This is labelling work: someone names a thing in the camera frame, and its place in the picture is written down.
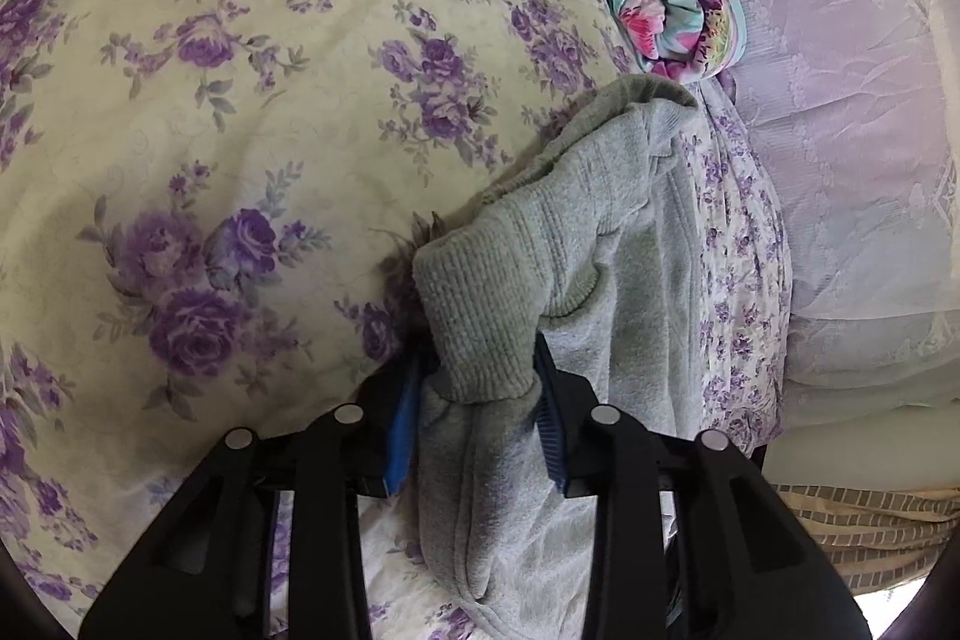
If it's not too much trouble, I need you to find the pale lace pillow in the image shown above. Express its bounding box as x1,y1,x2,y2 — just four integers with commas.
780,287,960,431

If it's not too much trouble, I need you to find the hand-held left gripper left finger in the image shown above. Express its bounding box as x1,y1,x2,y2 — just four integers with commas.
79,351,437,640

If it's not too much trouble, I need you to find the grey sweatshirt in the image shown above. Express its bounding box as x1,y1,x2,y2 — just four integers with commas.
409,74,713,640

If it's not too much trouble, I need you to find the purple floral bedspread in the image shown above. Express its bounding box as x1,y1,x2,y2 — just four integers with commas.
0,0,796,640

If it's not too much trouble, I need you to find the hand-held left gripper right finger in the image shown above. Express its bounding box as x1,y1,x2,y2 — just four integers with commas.
529,332,875,640

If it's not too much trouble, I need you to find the brick patterned curtain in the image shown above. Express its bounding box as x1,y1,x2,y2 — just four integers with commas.
772,482,960,600

